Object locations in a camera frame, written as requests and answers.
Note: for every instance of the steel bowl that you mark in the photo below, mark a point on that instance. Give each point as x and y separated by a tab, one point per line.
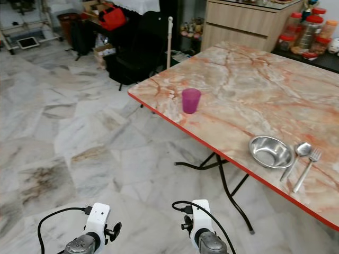
270	152

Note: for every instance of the purple plastic cup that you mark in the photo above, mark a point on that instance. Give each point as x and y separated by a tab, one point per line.
191	101

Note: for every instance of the steel fork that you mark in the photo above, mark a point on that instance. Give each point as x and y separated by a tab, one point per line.
306	170

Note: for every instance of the steel spoon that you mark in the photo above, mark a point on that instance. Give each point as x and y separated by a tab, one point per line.
303	149

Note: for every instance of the marble folding table red edge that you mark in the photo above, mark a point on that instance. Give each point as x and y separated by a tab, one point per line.
254	90

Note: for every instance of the small printed cardboard box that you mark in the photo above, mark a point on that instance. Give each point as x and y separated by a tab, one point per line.
103	54

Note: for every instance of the black chair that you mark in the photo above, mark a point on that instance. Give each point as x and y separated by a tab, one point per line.
137	53

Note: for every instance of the black bag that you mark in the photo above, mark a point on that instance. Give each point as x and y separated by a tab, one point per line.
83	37

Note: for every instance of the small ornament cluster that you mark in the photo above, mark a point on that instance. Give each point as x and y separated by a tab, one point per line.
192	27

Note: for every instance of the black TV console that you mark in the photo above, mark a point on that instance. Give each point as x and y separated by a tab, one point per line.
312	61

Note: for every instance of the white framed tablet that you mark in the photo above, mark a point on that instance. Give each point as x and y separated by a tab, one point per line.
28	42

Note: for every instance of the small red lidded jar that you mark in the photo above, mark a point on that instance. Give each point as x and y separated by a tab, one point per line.
285	43
319	46

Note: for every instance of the light wooden cabinet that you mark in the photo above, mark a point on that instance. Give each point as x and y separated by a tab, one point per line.
238	24

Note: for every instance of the brown waste bin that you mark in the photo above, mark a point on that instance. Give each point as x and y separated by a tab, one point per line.
68	24

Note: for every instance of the red bag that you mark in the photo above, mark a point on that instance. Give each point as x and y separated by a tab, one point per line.
113	18

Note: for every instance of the open cardboard box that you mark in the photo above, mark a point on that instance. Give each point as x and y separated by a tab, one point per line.
91	8

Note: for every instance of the white lace tablecloth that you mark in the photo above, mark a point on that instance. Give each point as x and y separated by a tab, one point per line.
137	5

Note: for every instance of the red lidded plastic jar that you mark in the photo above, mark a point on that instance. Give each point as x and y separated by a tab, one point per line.
294	24
319	10

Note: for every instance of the tall red lidded jar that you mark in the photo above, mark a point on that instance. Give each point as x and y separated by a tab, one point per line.
310	32

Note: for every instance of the white round figurine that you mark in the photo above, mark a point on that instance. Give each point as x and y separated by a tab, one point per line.
334	46

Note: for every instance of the orange lidded plastic jar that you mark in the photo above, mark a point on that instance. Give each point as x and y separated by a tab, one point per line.
329	29

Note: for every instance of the blue round ornament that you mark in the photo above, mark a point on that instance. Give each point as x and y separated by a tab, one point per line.
311	3

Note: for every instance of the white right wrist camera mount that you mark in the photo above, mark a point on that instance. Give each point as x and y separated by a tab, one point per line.
201	214

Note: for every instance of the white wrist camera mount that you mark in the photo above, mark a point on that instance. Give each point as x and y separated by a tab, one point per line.
99	216
201	214

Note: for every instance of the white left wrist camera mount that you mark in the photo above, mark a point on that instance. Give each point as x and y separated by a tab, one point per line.
99	216

